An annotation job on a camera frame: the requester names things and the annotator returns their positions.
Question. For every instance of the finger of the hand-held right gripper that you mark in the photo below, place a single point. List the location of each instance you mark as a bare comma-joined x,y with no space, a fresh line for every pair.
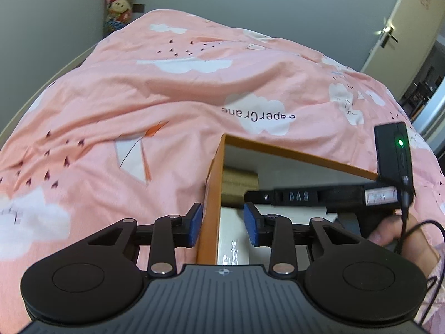
295,196

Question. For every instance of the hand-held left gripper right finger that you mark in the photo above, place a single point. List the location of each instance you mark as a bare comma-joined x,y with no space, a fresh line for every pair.
251,227

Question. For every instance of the person's right forearm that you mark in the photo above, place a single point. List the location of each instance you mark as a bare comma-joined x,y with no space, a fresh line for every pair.
436,285

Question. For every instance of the cream door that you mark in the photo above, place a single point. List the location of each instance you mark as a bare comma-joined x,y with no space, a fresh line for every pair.
406,14

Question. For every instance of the yellow plush toy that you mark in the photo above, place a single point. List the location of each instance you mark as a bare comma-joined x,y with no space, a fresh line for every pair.
120,7

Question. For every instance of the orange storage box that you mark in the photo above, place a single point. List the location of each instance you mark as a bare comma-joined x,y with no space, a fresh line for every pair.
210,212

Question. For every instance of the beige bed frame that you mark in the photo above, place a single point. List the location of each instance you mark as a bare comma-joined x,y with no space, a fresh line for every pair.
45,85

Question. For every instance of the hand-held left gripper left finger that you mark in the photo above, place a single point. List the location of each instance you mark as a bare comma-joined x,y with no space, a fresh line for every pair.
195,225

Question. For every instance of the small brown cardboard box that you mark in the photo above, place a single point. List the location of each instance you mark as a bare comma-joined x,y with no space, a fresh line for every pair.
240,185

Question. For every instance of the small black wall fitting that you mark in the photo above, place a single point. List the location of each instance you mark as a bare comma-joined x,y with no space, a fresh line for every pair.
138,8

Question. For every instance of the pink cloud-print blanket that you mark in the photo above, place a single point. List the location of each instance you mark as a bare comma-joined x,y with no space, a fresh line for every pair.
139,94

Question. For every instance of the stuffed toys pile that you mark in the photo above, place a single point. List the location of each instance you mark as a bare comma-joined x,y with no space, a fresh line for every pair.
118,3

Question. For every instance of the white glossy packet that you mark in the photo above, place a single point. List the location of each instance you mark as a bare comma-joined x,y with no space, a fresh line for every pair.
232,236

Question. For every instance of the person's right hand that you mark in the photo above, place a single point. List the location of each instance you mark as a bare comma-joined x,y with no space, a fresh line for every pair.
389,231

